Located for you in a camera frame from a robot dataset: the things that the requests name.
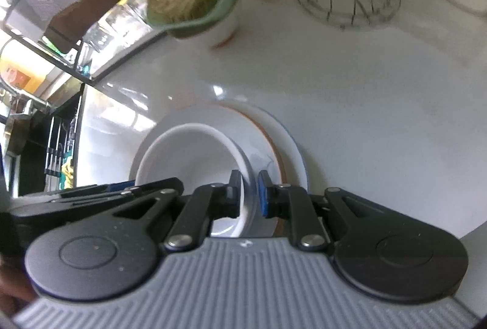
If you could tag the steel tray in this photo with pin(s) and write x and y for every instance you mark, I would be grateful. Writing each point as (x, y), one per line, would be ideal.
(125, 47)

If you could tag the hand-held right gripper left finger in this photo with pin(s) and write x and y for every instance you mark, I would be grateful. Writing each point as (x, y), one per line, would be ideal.
(234, 199)

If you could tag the clear glass tumbler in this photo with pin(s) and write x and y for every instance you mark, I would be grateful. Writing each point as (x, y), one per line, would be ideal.
(131, 5)
(83, 55)
(97, 35)

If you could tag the black sink drain rack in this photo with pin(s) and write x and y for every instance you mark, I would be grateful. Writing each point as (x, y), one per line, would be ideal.
(53, 157)

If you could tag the large leaf print plate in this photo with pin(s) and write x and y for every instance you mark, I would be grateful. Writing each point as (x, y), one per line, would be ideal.
(258, 146)

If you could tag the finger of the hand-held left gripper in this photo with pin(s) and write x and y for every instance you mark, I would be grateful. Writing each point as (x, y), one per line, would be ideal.
(114, 186)
(57, 209)

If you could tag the black sink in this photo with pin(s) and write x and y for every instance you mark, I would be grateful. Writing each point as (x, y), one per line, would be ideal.
(38, 161)

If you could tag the steel faucet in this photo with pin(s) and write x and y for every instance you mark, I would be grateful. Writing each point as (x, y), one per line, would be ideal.
(26, 104)

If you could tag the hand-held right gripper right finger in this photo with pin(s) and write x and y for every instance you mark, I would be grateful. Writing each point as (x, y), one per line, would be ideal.
(263, 196)

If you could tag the yellow oil bottle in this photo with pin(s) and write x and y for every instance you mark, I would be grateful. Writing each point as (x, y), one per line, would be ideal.
(23, 74)

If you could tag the yellow sponge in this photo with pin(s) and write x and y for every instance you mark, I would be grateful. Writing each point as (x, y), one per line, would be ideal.
(68, 171)

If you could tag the translucent plastic bowl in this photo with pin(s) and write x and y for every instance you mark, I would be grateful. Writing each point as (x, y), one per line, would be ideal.
(190, 161)

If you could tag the white bowl with orange foot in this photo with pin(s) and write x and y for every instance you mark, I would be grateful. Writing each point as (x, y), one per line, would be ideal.
(228, 28)

